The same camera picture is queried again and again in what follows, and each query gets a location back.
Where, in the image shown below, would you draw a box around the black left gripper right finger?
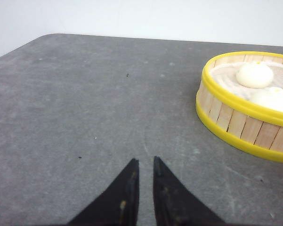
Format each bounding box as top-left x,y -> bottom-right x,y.
153,156 -> 225,226

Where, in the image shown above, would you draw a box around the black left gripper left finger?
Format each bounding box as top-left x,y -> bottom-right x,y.
68,158 -> 139,226

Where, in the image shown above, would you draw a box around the bamboo steamer drawer yellow rims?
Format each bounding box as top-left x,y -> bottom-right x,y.
195,51 -> 283,163

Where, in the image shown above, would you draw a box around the white steamed bun yellow dot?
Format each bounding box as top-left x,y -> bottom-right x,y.
249,87 -> 283,112

